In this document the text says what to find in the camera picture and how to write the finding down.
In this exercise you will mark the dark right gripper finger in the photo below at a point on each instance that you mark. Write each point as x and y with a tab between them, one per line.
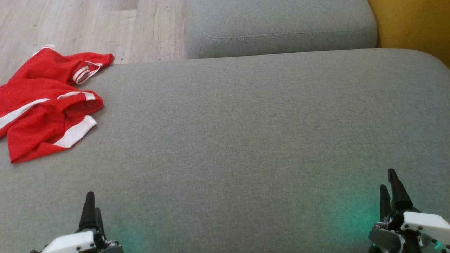
400	196
385	203

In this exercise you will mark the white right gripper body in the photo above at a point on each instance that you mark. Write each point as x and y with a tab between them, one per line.
422	223

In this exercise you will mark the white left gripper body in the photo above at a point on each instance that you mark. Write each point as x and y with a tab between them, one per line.
70	244

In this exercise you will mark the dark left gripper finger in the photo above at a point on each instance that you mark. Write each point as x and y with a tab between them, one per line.
100	226
88	214

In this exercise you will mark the red shorts with white trim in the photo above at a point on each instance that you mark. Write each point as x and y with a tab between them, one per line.
35	130

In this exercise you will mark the red and white jersey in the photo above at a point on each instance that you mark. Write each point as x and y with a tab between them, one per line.
52	66

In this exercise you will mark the large grey sofa ottoman cushion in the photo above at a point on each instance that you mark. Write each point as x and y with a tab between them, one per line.
246	140

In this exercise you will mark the large yellow sofa back cushion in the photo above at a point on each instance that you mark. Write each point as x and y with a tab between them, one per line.
415	24

